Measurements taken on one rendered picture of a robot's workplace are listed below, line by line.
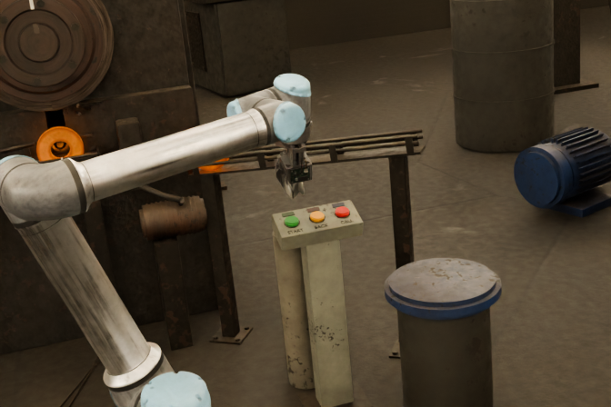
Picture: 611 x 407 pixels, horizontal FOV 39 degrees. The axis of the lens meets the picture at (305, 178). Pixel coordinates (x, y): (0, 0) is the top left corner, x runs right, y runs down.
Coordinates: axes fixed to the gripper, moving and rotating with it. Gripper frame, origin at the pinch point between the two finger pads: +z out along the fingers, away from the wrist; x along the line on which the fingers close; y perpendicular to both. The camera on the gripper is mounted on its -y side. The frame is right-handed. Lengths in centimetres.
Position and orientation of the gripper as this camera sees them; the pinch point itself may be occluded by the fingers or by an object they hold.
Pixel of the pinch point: (291, 193)
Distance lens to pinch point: 234.0
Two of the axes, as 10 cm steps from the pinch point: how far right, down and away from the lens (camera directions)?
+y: 3.1, 5.7, -7.6
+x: 9.5, -1.9, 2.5
